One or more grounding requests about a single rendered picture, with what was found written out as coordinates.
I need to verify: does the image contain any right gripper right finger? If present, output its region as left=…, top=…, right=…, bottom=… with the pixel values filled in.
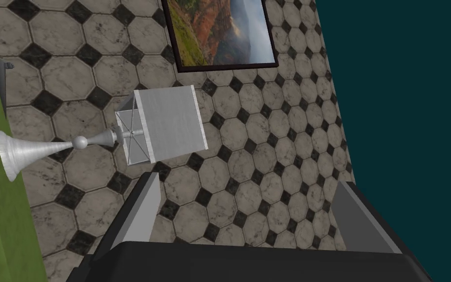
left=329, top=180, right=406, bottom=255

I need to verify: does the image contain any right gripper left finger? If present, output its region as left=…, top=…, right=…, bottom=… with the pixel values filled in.
left=94, top=171, right=161, bottom=259

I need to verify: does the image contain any silver table lamp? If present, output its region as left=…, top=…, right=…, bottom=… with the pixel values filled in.
left=0, top=85, right=209, bottom=183

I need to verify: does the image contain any dark grey cone object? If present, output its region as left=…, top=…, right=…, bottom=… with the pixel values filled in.
left=0, top=57, right=15, bottom=120

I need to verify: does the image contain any framed landscape picture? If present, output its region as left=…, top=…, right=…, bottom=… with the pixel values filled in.
left=160, top=0, right=280, bottom=73

